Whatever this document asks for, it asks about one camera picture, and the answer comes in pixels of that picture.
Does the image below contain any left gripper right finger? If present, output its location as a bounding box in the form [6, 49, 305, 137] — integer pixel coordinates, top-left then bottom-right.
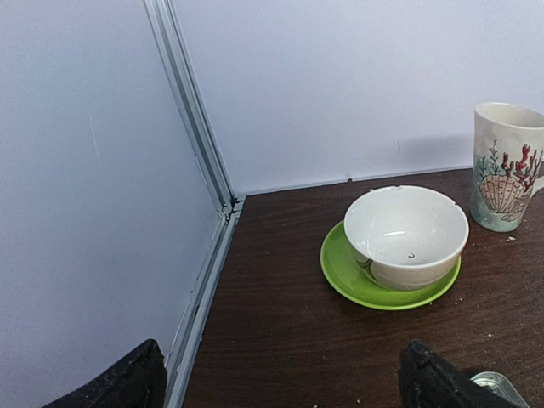
[399, 340, 517, 407]

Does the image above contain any bunny print tin lid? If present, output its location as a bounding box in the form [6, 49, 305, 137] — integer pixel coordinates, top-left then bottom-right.
[471, 371, 530, 408]

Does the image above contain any left aluminium frame post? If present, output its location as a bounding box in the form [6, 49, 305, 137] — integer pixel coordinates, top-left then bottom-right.
[144, 0, 243, 218]

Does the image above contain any green saucer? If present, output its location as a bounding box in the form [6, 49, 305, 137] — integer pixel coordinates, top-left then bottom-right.
[320, 222, 462, 311]

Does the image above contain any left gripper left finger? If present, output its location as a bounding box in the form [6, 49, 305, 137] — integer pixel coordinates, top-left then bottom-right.
[48, 339, 167, 408]

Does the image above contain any white bowl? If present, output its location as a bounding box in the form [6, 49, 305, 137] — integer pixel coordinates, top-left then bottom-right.
[343, 185, 469, 291]

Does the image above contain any tall coral print mug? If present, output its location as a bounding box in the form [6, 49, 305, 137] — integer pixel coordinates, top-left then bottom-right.
[469, 102, 543, 233]

